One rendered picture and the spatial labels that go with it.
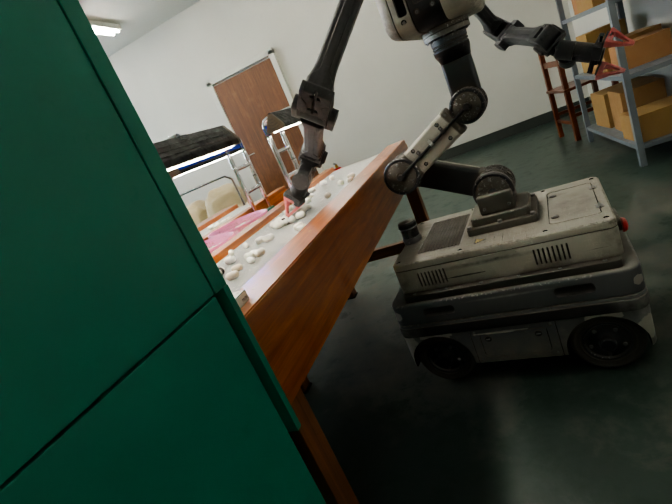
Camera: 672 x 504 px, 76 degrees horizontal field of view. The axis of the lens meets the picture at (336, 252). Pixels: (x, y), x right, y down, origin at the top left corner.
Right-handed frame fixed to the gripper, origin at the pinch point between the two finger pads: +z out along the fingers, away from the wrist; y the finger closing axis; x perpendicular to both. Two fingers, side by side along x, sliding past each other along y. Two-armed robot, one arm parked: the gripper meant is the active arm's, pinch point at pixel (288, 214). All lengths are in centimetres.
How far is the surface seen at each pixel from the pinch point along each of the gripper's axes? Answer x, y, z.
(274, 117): -26.0, -26.4, -20.7
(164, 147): -27, 41, -20
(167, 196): 4, 89, -39
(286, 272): 19, 65, -22
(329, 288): 27, 51, -14
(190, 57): -301, -422, 80
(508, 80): 79, -442, -70
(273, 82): -181, -423, 57
